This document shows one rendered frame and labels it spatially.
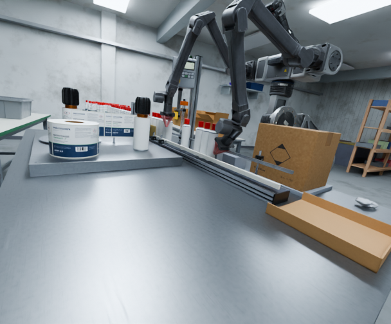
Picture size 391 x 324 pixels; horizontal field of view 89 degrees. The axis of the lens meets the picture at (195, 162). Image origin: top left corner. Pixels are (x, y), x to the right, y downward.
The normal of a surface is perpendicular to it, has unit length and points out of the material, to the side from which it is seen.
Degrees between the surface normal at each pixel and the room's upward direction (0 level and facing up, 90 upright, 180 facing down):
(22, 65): 90
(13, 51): 90
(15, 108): 95
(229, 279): 0
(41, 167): 90
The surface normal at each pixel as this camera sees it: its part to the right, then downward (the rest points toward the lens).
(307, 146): -0.81, 0.05
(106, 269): 0.12, -0.96
